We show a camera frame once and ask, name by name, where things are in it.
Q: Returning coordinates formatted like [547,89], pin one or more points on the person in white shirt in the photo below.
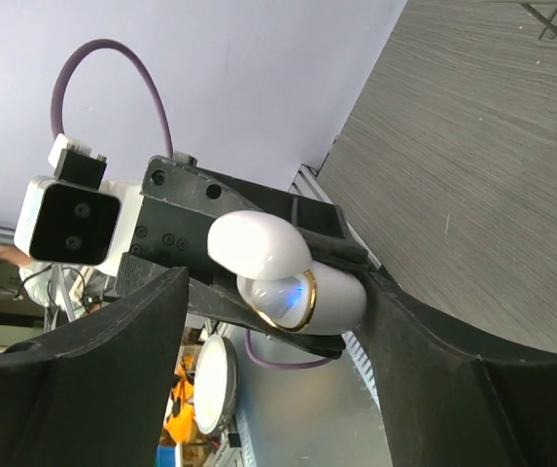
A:
[36,280]

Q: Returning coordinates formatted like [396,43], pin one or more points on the orange yellow object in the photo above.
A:
[179,424]

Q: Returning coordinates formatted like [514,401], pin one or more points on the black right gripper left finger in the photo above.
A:
[93,392]

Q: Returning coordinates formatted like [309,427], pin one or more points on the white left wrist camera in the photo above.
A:
[76,216]

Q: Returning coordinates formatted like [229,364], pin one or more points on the white earbud charging case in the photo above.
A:
[279,280]

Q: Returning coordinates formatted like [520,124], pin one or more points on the white slotted cable duct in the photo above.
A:
[362,364]

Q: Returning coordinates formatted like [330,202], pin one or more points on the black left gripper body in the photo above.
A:
[179,202]

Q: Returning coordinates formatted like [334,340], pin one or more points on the round white lamp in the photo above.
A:
[216,383]

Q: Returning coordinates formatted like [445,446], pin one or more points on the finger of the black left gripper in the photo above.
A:
[217,303]
[322,225]

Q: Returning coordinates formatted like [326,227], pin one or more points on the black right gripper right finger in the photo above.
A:
[452,394]

